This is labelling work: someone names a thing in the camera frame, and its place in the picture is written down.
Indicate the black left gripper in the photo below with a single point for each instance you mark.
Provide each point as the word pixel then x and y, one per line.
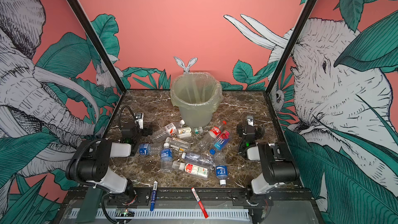
pixel 145 131

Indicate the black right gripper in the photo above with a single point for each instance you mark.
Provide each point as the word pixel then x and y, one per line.
pixel 241 129

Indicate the pink blue Fiji bottle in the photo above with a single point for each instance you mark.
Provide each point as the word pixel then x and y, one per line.
pixel 220 142

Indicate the blue label bottle white cap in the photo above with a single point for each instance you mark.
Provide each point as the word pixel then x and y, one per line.
pixel 221 168

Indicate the red white label clear bottle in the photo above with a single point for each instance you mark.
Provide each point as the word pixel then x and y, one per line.
pixel 166 132

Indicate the red cola label bottle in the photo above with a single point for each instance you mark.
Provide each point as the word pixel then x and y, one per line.
pixel 211 135

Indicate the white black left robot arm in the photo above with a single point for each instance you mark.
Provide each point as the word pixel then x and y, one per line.
pixel 89 165

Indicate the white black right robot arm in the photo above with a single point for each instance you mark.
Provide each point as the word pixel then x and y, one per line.
pixel 277 163

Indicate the translucent grey waste bin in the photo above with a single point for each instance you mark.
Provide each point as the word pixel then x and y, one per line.
pixel 195 118

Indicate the clear plastic bin liner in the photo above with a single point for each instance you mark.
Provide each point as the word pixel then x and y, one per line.
pixel 198 91

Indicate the orange label clear bottle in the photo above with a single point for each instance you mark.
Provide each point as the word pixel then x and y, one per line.
pixel 178 144

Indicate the small bird label bottle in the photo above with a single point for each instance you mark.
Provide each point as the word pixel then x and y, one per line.
pixel 187 132

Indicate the crushed clear bottle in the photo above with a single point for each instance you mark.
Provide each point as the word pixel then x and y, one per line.
pixel 201 160

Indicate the red green label bottle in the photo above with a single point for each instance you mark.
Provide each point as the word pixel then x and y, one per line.
pixel 191 169

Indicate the blue marker pen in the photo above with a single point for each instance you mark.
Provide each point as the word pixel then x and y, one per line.
pixel 153 196

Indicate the red marker pen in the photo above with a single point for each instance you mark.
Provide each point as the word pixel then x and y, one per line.
pixel 199 202

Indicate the green circuit board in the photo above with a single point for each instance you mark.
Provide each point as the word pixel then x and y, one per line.
pixel 125 213

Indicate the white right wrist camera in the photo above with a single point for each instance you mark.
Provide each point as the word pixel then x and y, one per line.
pixel 250 121

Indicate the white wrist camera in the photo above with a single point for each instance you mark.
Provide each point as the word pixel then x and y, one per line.
pixel 139 119
pixel 250 121

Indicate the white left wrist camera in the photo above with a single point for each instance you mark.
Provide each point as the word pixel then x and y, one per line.
pixel 139 119

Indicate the black front mounting rail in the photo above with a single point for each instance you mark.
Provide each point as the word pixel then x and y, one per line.
pixel 238 196

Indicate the white slotted cable duct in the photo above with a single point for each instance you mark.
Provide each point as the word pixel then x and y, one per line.
pixel 169 213

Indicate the black left frame post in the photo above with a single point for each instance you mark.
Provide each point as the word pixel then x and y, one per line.
pixel 98 46

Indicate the black frame post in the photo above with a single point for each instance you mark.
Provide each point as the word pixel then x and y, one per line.
pixel 98 46
pixel 308 8

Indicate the black right frame post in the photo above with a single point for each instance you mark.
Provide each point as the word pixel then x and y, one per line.
pixel 308 8

